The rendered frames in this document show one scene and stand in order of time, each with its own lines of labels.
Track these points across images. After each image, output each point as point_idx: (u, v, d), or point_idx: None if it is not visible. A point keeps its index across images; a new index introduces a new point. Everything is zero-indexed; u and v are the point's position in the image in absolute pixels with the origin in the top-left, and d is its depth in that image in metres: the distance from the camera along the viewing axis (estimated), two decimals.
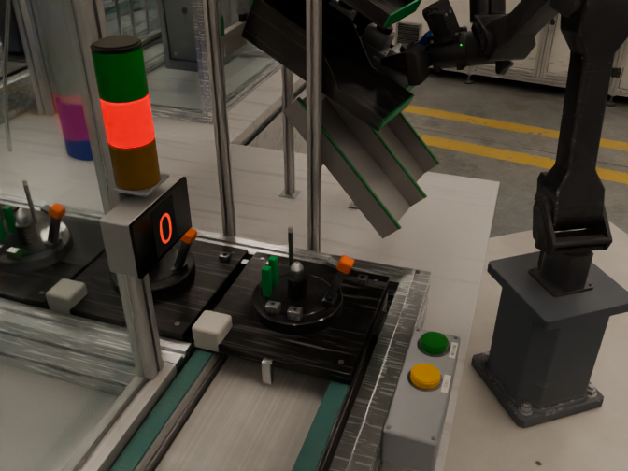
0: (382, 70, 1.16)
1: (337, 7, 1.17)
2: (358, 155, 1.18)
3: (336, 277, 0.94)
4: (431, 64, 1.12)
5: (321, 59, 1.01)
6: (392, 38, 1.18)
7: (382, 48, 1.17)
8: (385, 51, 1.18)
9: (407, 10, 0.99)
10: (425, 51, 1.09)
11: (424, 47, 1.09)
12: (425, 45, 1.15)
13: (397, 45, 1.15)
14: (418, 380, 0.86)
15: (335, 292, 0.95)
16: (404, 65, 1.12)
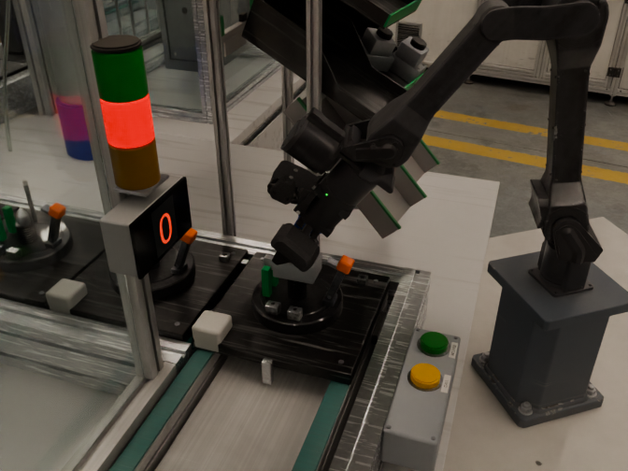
0: (279, 269, 0.94)
1: (385, 42, 1.14)
2: None
3: (336, 277, 0.94)
4: (320, 232, 0.90)
5: (321, 59, 1.01)
6: (426, 54, 1.19)
7: (416, 64, 1.18)
8: (419, 67, 1.19)
9: (407, 10, 0.99)
10: (302, 224, 0.88)
11: (297, 221, 0.88)
12: None
13: None
14: (418, 380, 0.86)
15: (335, 292, 0.95)
16: None
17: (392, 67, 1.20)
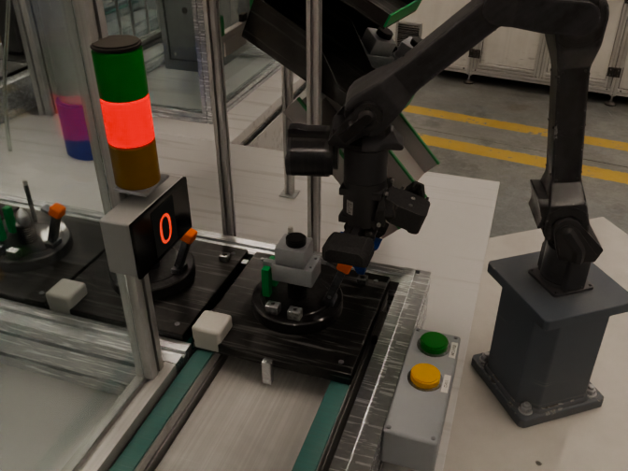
0: (278, 273, 0.95)
1: (385, 42, 1.14)
2: None
3: (336, 277, 0.94)
4: None
5: (321, 59, 1.01)
6: None
7: None
8: None
9: (407, 10, 0.99)
10: None
11: None
12: None
13: (282, 238, 0.95)
14: (418, 380, 0.86)
15: (335, 292, 0.95)
16: None
17: None
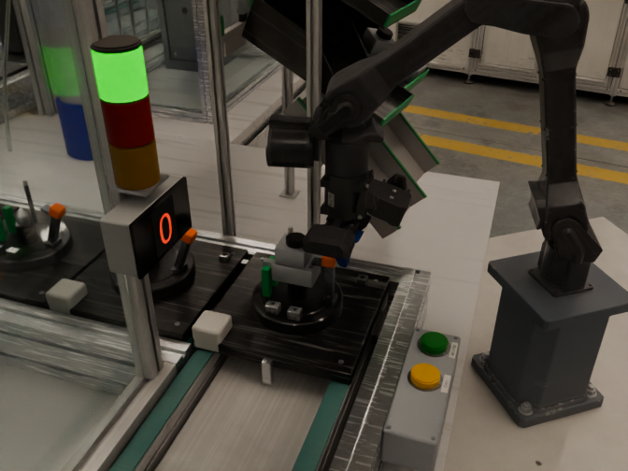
0: (278, 273, 0.95)
1: (385, 42, 1.14)
2: None
3: (326, 274, 0.94)
4: None
5: (321, 59, 1.01)
6: None
7: None
8: (419, 67, 1.19)
9: (407, 10, 0.99)
10: None
11: None
12: None
13: (282, 238, 0.95)
14: (418, 380, 0.86)
15: (332, 290, 0.95)
16: None
17: None
